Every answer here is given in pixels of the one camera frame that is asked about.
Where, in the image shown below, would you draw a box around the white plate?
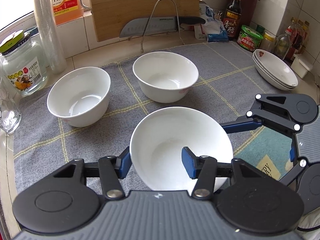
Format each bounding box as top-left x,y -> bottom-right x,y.
253,58 -> 296,91
252,54 -> 297,91
253,49 -> 298,86

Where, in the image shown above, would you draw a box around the white bowl pink flowers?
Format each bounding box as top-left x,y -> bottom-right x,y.
132,51 -> 199,103

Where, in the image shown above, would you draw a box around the white plastic seasoning box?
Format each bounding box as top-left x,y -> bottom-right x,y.
291,54 -> 313,79

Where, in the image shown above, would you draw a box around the grey checked cloth mat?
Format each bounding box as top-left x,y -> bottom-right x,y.
14,42 -> 292,192

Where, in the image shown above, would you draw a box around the clear glass bottle red cap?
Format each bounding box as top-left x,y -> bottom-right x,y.
273,28 -> 292,60

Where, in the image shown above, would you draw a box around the yellow lid spice jar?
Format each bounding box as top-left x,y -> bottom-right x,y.
259,31 -> 276,52

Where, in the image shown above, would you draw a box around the green lid sauce jar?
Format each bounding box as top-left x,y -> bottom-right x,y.
237,25 -> 263,52

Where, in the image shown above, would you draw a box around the green lid dark jar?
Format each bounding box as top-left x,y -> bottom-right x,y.
255,25 -> 265,35

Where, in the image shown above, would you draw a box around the clear glass mug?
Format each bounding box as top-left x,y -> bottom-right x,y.
0,77 -> 21,134

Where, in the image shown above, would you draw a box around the dark vinegar bottle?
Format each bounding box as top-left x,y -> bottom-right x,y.
223,0 -> 242,40

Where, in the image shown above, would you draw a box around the white blue salt bag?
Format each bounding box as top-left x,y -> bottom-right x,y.
194,2 -> 228,42

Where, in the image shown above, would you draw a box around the brown wooden knife block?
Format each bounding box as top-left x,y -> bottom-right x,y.
239,0 -> 258,27

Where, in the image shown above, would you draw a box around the glass jar green lid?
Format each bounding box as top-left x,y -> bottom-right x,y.
1,30 -> 47,97

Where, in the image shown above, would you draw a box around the bamboo cutting board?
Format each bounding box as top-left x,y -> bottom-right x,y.
90,0 -> 199,42

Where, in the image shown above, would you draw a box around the tall plastic wrap roll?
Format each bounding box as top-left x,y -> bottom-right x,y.
34,0 -> 67,74

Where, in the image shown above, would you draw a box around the metal wire board stand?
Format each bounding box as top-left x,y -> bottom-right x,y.
140,0 -> 185,53

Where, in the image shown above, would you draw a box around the santoku knife black handle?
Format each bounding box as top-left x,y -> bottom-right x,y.
119,16 -> 205,38

